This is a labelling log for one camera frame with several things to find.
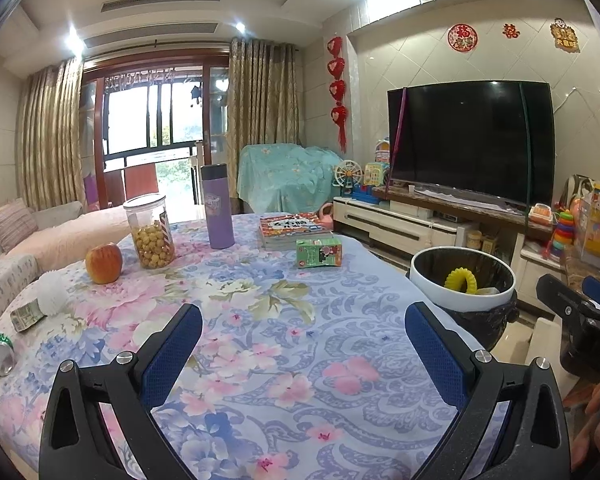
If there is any pink toy castle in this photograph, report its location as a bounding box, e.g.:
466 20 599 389
374 137 396 166

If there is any white television cabinet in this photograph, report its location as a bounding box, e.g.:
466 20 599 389
332 187 576 321

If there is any yellow spiky sponge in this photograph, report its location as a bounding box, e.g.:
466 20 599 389
444 267 480 295

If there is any gold patterned curtain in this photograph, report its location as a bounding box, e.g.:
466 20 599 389
16 57 86 211
227 37 301 161

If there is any toy ferris wheel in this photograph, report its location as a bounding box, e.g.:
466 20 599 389
332 160 363 198

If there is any pale pink sofa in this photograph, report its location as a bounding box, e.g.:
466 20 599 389
0 195 136 331

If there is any red cover picture book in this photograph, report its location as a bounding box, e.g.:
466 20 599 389
257 212 334 238

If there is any pink striped pillow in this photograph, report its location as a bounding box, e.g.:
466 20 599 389
0 199 40 253

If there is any small green carton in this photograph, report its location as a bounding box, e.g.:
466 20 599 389
10 299 47 332

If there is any orange white toy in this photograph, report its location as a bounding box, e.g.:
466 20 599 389
527 202 553 226

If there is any floral tablecloth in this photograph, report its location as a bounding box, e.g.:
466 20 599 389
0 210 513 480

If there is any wooden framed balcony door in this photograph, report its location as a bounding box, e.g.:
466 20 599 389
80 47 231 208

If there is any red apple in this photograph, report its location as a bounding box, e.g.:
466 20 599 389
85 242 123 285

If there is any red hanging heart decoration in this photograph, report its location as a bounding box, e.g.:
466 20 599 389
326 35 351 153

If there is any clear jar of yellow balls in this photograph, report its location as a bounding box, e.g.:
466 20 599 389
123 193 177 270

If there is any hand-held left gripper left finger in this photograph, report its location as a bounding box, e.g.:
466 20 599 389
39 302 204 480

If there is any white rimmed black trash bin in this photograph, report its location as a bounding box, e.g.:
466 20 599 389
407 246 520 353

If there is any black flat television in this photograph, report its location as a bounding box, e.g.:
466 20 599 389
386 80 555 211

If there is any green cardboard box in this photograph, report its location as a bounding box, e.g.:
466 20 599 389
296 237 342 268

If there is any pink stick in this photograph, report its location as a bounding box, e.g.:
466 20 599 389
387 87 407 196

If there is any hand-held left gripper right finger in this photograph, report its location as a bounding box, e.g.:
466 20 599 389
405 301 573 480

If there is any gold wall decoration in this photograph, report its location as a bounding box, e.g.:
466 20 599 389
550 18 580 52

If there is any purple thermos bottle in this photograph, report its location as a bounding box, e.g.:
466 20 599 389
200 163 236 249

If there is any round red paper-cut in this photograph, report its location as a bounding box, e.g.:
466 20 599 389
447 23 479 54

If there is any teal floral furniture cover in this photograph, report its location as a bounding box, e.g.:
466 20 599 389
236 142 346 213

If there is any thin white edged book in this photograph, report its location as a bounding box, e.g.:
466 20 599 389
260 232 337 252

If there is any rainbow stacking ring toy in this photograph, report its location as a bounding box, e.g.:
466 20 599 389
552 200 576 251

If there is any blue toy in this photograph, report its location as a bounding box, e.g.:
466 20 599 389
352 185 381 206

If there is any ceiling air vent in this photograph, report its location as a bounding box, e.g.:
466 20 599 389
82 21 218 48
101 0 222 15

